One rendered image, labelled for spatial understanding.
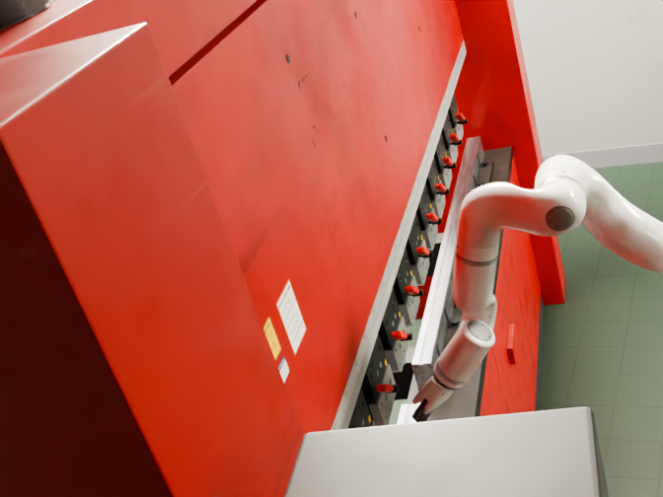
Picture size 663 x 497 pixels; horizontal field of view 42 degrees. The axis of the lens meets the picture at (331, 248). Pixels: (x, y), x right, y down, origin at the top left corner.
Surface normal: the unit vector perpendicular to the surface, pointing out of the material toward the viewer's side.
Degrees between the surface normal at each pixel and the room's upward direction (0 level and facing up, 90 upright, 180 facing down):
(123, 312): 90
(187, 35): 90
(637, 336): 0
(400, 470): 0
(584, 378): 0
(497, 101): 90
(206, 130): 90
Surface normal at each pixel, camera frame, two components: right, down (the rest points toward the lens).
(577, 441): -0.27, -0.86
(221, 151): 0.93, -0.13
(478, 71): -0.22, 0.50
